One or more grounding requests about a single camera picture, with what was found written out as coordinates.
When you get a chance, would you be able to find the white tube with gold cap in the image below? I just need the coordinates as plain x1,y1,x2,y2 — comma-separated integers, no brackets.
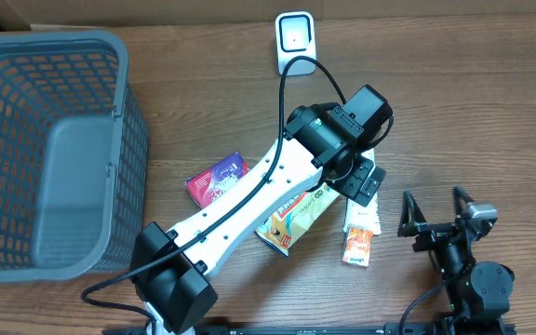
343,194,382,235

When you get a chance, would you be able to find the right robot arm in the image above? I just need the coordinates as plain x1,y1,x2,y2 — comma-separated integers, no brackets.
397,186,516,334

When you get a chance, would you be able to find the grey plastic mesh basket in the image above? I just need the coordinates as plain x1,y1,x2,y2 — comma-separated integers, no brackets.
0,31,149,283

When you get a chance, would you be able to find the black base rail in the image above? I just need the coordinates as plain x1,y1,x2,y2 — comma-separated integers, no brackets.
101,322,517,335

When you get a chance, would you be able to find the white barcode scanner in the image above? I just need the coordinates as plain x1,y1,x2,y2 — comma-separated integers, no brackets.
275,11,317,74

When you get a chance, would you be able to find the purple red snack pouch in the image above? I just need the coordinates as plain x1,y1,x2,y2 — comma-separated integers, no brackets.
185,152,249,208

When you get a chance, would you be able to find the small orange juice carton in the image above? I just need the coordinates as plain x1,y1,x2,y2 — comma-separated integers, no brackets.
342,227,373,267

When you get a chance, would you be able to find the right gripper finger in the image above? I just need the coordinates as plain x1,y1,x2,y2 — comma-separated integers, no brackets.
397,191,427,235
452,186,474,215

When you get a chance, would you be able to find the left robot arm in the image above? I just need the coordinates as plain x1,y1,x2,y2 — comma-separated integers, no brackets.
130,86,393,334

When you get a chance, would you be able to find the yellow snack bag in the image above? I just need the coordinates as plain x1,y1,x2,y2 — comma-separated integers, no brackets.
255,183,340,258

